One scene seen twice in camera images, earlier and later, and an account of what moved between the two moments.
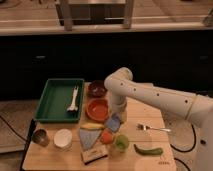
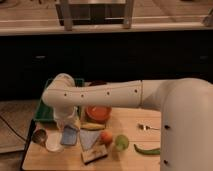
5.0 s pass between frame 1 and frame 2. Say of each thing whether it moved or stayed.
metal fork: stayed
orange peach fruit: stayed
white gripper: moved
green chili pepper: stayed
